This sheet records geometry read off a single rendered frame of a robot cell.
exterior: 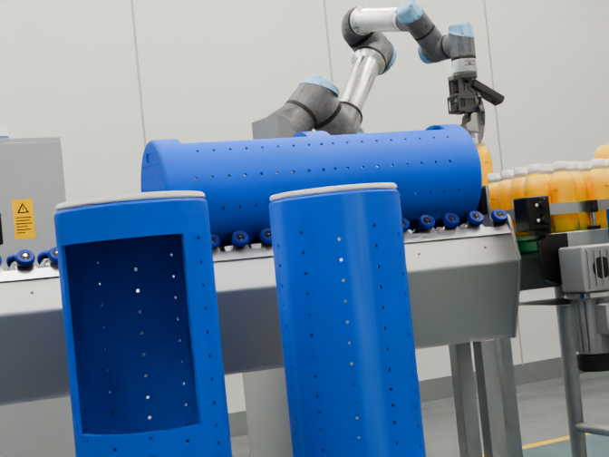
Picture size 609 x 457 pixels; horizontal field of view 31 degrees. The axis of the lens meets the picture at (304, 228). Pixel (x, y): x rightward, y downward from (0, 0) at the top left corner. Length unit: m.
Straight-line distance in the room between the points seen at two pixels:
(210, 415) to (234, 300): 0.74
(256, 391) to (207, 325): 1.34
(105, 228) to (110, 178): 3.61
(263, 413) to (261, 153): 0.89
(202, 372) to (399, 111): 4.55
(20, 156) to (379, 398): 2.20
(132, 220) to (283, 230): 0.46
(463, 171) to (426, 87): 3.60
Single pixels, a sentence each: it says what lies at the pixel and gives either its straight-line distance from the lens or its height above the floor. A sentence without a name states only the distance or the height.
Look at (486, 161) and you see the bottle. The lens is 3.30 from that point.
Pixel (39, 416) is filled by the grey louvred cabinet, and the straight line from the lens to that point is 4.09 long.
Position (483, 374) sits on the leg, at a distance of 3.02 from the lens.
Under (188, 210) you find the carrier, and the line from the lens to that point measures 1.96.
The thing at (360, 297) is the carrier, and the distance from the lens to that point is 2.22.
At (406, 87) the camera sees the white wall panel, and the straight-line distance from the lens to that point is 6.44.
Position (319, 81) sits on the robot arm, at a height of 1.44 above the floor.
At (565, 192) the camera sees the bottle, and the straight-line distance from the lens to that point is 3.06.
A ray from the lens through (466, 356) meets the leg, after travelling 3.14.
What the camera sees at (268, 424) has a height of 0.42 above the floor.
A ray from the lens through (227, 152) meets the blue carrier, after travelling 2.72.
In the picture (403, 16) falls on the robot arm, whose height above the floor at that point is 1.59.
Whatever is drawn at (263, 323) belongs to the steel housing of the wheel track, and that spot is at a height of 0.75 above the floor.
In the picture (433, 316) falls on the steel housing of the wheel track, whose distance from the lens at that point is 2.93.
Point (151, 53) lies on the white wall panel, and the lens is 5.73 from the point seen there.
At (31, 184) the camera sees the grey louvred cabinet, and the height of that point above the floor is 1.27.
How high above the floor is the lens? 0.88
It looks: 2 degrees up
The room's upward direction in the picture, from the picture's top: 6 degrees counter-clockwise
